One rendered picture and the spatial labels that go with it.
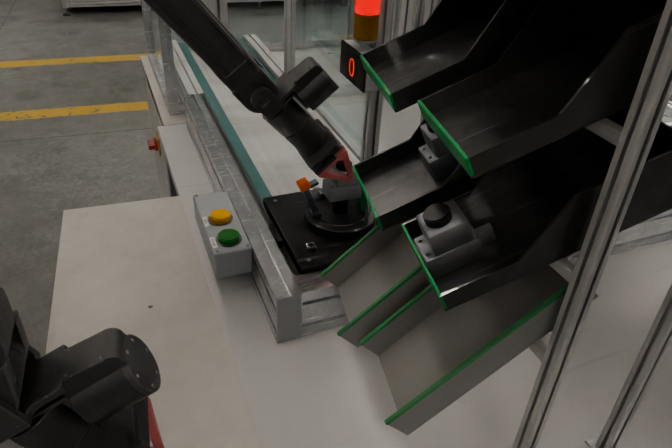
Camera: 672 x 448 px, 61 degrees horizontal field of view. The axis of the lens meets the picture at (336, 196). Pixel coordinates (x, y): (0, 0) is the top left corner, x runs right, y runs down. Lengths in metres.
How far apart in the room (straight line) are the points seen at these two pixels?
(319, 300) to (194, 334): 0.23
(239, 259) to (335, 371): 0.27
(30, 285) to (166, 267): 1.50
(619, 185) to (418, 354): 0.36
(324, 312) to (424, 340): 0.27
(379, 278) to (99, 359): 0.46
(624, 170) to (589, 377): 0.58
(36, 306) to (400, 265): 1.89
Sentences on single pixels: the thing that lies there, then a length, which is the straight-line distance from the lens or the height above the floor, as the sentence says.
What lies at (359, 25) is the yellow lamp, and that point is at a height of 1.29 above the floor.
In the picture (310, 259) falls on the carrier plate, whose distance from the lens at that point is 1.01.
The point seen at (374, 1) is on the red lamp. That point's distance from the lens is 1.15.
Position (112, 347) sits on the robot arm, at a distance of 0.54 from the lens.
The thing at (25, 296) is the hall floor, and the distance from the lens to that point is 2.61.
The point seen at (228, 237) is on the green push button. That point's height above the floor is 0.97.
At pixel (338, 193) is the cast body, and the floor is 1.04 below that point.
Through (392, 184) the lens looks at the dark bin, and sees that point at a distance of 0.78.
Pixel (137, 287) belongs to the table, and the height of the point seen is 0.86.
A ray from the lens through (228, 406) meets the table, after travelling 0.94.
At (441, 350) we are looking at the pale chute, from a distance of 0.77.
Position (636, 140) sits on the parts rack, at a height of 1.39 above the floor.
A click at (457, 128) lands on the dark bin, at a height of 1.36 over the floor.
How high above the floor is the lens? 1.60
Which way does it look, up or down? 32 degrees down
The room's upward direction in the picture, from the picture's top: 3 degrees clockwise
